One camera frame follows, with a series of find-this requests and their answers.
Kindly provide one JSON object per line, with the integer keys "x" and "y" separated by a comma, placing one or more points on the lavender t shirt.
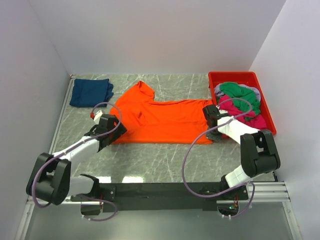
{"x": 232, "y": 87}

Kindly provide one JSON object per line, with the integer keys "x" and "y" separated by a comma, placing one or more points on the black base beam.
{"x": 162, "y": 196}

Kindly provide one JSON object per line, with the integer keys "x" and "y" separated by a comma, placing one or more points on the folded blue t shirt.
{"x": 88, "y": 93}

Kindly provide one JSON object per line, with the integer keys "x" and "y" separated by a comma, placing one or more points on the aluminium frame rail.
{"x": 29, "y": 204}

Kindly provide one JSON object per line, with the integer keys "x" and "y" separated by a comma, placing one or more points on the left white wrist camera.
{"x": 96, "y": 116}

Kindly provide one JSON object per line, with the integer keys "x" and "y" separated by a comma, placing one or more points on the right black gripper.
{"x": 212, "y": 137}

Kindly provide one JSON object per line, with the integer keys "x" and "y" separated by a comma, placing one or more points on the green t shirt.
{"x": 238, "y": 99}

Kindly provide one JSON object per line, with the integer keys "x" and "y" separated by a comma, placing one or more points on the red plastic bin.
{"x": 248, "y": 78}

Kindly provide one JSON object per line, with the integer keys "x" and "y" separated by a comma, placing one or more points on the magenta t shirt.
{"x": 250, "y": 119}

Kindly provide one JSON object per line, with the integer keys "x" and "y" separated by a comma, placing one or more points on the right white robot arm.
{"x": 258, "y": 151}

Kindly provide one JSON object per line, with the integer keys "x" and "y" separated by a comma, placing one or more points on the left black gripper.
{"x": 118, "y": 132}

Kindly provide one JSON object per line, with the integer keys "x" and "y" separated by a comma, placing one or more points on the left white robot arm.
{"x": 51, "y": 179}

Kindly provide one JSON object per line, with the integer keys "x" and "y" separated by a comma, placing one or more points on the orange t shirt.
{"x": 158, "y": 122}

